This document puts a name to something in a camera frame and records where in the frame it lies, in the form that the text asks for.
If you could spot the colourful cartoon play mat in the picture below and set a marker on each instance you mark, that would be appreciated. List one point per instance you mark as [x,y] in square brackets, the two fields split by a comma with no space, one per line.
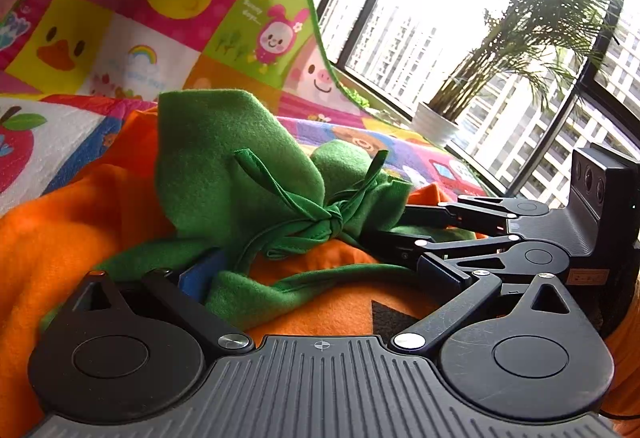
[125,33]

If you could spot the green palm plant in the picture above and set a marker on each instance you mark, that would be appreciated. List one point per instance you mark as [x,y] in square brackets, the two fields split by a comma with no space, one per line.
[540,18]

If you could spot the black window frame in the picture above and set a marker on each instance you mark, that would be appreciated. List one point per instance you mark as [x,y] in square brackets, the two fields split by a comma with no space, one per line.
[380,92]

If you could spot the small potted green plant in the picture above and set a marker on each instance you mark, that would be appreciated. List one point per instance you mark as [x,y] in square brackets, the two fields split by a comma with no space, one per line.
[357,99]

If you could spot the white plant pot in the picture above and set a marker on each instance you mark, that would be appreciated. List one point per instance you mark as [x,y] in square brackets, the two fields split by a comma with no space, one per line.
[434,124]

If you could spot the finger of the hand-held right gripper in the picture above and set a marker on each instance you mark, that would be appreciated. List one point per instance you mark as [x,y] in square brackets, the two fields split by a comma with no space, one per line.
[465,214]
[400,245]

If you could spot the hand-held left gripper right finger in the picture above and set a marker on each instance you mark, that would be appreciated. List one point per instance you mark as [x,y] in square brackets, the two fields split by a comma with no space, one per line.
[442,270]

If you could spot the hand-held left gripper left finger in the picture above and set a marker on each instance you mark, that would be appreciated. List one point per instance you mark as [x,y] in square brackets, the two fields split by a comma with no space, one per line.
[200,279]

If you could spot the orange fleece garment green collar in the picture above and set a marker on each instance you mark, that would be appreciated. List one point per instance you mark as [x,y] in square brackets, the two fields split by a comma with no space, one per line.
[210,153]

